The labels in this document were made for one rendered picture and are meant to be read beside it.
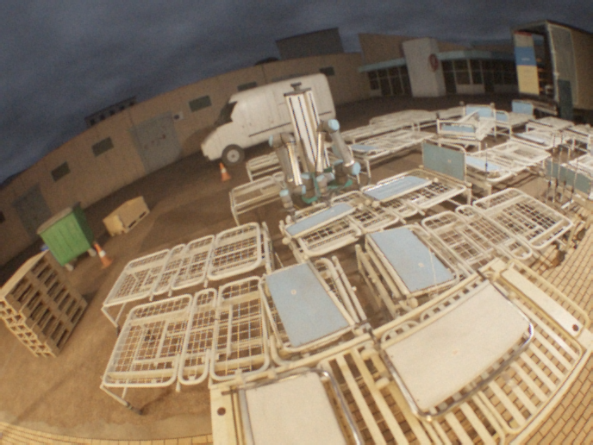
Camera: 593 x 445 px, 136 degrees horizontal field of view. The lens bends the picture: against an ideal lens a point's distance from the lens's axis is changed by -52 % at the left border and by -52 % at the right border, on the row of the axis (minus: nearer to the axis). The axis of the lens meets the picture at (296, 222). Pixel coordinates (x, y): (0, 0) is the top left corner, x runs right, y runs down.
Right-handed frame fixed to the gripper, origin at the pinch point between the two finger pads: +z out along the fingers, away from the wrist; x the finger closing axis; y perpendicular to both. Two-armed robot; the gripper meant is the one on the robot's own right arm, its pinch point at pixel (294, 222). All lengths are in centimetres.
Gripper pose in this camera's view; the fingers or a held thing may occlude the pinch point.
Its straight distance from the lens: 256.2
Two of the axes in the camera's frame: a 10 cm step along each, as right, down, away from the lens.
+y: 8.9, -3.9, 2.3
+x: -3.2, -1.8, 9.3
